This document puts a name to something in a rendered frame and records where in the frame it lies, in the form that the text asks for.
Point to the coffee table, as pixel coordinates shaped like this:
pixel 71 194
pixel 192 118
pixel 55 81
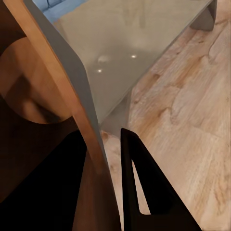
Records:
pixel 119 41

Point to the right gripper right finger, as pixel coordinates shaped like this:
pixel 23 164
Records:
pixel 168 211

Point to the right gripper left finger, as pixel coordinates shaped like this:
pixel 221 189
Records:
pixel 46 200

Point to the trash can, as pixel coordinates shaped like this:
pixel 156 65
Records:
pixel 44 96

